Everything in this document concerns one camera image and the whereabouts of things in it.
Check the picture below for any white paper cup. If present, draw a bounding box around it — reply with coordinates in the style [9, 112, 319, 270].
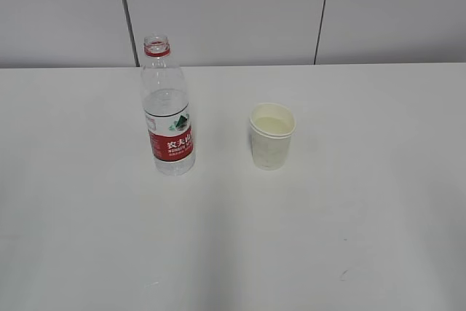
[250, 103, 296, 170]

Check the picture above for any Nongfu Spring water bottle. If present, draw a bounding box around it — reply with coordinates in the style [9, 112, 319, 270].
[141, 34, 195, 176]

